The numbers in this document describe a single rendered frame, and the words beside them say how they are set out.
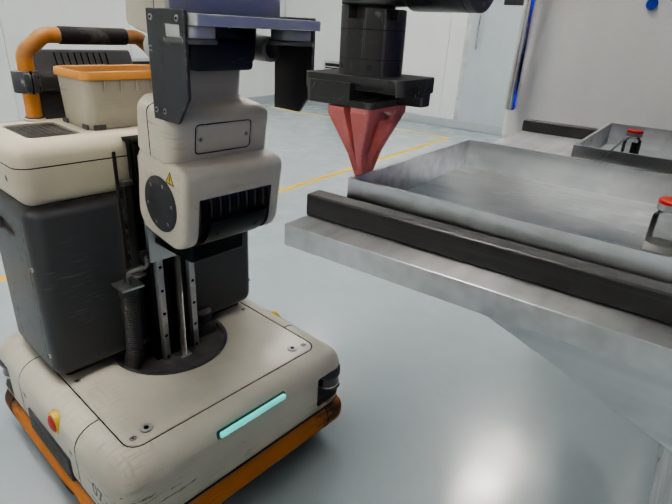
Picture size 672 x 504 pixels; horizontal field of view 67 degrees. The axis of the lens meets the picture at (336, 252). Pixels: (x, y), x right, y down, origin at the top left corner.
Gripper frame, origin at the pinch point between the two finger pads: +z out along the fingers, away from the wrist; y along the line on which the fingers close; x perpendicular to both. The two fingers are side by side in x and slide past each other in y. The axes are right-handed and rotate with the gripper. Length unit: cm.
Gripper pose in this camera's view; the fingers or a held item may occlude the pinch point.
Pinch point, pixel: (363, 172)
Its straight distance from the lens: 50.8
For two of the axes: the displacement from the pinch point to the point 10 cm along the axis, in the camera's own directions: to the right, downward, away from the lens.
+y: 8.1, 2.7, -5.2
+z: -0.5, 9.1, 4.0
